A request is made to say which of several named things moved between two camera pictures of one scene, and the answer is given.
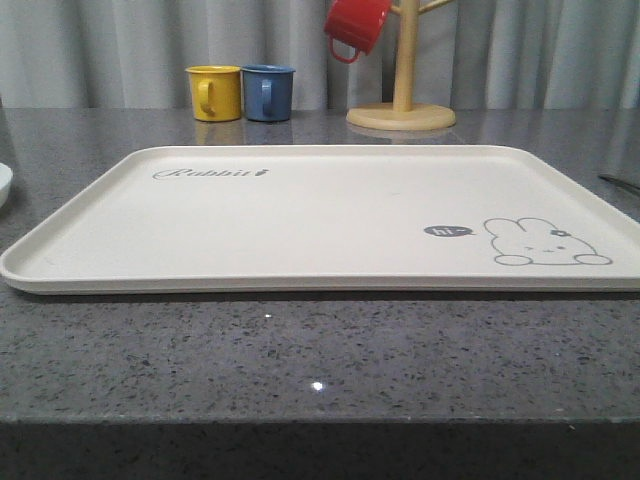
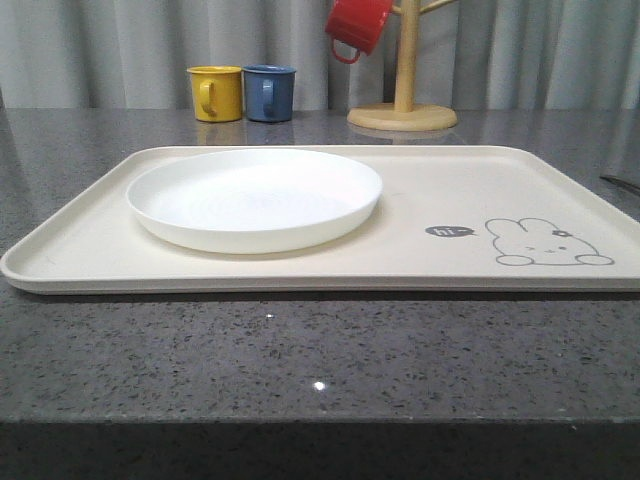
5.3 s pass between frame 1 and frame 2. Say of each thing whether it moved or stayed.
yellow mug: stayed
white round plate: moved
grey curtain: stayed
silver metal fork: stayed
